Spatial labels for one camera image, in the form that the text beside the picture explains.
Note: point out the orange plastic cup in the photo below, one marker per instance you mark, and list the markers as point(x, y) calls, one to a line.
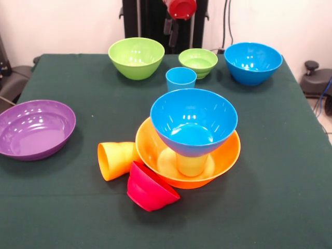
point(114, 160)

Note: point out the dark grey stand foot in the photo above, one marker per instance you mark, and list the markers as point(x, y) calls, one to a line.
point(313, 83)
point(15, 77)

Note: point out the dark green tablecloth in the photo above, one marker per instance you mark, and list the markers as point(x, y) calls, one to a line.
point(166, 228)

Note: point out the blue plastic bowl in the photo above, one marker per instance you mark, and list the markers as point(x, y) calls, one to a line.
point(252, 64)
point(194, 116)

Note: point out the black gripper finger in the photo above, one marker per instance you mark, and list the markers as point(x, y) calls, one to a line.
point(173, 36)
point(167, 26)

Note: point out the small green bowl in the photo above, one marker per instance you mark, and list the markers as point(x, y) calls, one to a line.
point(198, 62)

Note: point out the large green bowl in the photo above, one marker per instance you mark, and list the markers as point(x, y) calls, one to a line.
point(136, 59)

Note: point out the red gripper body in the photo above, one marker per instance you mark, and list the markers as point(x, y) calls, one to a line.
point(181, 7)

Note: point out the green plastic cup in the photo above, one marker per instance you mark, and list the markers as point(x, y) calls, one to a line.
point(190, 166)

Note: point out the large yellow-orange bowl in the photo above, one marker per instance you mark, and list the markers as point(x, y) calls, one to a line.
point(228, 155)

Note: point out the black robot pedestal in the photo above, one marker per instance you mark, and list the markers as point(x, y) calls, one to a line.
point(147, 26)

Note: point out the small pink-red bowl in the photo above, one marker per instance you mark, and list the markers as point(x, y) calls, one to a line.
point(147, 189)

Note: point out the blue plastic cup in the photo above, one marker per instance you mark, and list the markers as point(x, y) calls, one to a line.
point(181, 79)

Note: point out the purple shallow bowl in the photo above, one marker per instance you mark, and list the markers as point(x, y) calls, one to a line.
point(36, 135)

